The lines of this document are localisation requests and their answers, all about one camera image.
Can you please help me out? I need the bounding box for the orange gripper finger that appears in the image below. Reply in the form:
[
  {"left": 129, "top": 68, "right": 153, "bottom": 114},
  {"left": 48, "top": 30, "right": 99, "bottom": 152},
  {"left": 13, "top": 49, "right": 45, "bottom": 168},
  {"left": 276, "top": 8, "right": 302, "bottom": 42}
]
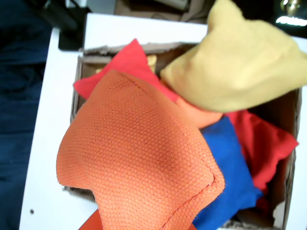
[{"left": 79, "top": 208, "right": 104, "bottom": 230}]

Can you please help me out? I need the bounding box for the orange bean bag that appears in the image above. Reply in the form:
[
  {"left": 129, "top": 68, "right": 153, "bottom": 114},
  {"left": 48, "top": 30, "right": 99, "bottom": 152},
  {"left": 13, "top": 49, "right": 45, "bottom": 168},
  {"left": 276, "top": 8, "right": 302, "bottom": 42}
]
[
  {"left": 56, "top": 69, "right": 226, "bottom": 230},
  {"left": 177, "top": 97, "right": 224, "bottom": 129}
]

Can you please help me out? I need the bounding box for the blue bean bag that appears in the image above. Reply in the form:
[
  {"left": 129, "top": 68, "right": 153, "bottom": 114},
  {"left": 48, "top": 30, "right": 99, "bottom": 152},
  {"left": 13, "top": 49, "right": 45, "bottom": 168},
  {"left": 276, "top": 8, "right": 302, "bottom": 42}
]
[{"left": 191, "top": 116, "right": 264, "bottom": 230}]

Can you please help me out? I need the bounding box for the red bean bag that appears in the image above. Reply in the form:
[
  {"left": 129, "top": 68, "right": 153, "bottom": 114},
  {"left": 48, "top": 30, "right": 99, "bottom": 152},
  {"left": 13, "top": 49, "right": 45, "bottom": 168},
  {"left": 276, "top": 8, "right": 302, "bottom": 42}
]
[
  {"left": 73, "top": 38, "right": 180, "bottom": 103},
  {"left": 225, "top": 111, "right": 300, "bottom": 218}
]

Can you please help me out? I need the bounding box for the cardboard box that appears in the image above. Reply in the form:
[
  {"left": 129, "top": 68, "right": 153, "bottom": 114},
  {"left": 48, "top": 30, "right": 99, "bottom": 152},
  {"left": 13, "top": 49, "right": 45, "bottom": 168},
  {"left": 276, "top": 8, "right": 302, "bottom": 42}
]
[{"left": 69, "top": 42, "right": 303, "bottom": 230}]

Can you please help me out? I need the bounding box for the person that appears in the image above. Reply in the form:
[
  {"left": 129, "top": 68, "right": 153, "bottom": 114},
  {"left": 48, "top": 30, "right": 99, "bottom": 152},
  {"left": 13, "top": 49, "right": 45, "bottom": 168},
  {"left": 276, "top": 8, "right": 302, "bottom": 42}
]
[{"left": 0, "top": 0, "right": 52, "bottom": 230}]

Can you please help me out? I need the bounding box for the black table clamp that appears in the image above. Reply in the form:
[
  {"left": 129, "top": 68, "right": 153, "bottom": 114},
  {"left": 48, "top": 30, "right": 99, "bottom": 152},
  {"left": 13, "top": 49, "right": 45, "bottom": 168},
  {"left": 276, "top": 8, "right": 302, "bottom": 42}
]
[{"left": 31, "top": 0, "right": 92, "bottom": 51}]

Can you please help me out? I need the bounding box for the shiny metal object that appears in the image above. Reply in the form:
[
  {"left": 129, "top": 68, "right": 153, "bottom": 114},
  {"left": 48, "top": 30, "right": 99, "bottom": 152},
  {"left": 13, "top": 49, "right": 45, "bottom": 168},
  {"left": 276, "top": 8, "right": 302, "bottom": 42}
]
[{"left": 275, "top": 0, "right": 307, "bottom": 27}]

